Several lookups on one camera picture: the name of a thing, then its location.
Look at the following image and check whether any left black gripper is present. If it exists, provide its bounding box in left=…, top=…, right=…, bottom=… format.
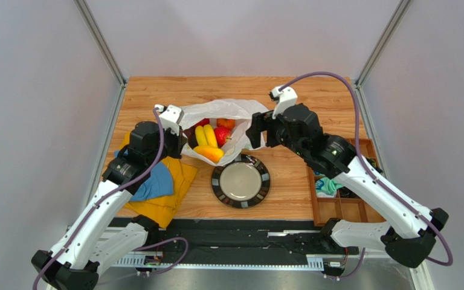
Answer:
left=146, top=124, right=188, bottom=168

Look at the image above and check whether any dark purple fruit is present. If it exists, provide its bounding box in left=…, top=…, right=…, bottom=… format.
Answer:
left=184, top=127, right=196, bottom=141

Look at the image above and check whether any white plastic bag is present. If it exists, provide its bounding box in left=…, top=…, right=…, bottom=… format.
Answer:
left=179, top=99, right=268, bottom=166

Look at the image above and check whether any yellow banana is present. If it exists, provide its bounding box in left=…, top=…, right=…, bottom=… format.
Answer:
left=195, top=124, right=218, bottom=147

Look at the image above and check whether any yellow orange mango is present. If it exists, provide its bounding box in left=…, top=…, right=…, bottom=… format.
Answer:
left=193, top=145, right=224, bottom=163

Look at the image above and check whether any red apple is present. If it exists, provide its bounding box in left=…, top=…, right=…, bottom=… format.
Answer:
left=214, top=127, right=231, bottom=147
left=195, top=118, right=210, bottom=128

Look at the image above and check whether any orange toy pumpkin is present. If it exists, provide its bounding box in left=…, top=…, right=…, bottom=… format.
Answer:
left=216, top=118, right=236, bottom=130

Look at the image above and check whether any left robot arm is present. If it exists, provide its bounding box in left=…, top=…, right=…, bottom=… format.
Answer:
left=31, top=120, right=187, bottom=289

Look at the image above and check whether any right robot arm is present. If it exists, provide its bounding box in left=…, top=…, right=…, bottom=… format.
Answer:
left=246, top=104, right=448, bottom=268

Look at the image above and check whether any blue cloth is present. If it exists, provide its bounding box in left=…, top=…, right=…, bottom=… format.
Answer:
left=130, top=162, right=174, bottom=202

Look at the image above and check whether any black round plate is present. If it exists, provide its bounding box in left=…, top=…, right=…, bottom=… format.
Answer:
left=210, top=153, right=271, bottom=209

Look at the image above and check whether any yellow cloth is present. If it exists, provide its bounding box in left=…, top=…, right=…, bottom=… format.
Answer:
left=124, top=156, right=198, bottom=228

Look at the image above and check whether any teal sock lower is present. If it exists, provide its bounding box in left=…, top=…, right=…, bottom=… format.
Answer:
left=315, top=177, right=344, bottom=198

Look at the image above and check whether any dark patterned sock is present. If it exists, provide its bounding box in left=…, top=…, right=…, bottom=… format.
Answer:
left=366, top=158, right=380, bottom=172

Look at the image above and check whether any wooden compartment tray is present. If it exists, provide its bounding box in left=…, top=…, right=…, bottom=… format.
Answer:
left=306, top=137, right=387, bottom=228

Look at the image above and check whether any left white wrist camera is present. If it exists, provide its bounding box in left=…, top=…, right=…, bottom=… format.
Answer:
left=154, top=104, right=184, bottom=136

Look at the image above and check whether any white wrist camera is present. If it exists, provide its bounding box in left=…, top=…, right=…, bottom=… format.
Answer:
left=154, top=104, right=184, bottom=136
left=269, top=86, right=297, bottom=119

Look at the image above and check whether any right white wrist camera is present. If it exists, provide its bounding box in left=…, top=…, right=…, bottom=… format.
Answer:
left=269, top=86, right=297, bottom=119

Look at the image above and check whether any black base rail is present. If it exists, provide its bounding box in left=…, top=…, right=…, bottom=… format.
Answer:
left=129, top=219, right=360, bottom=276

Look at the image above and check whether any left aluminium frame post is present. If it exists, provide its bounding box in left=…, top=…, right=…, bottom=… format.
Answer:
left=74, top=0, right=127, bottom=88

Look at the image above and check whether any aluminium frame post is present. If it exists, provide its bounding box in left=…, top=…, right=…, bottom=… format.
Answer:
left=74, top=0, right=127, bottom=88
left=354, top=0, right=413, bottom=87

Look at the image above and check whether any right aluminium frame post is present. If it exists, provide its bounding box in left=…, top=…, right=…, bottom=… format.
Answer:
left=354, top=0, right=413, bottom=87

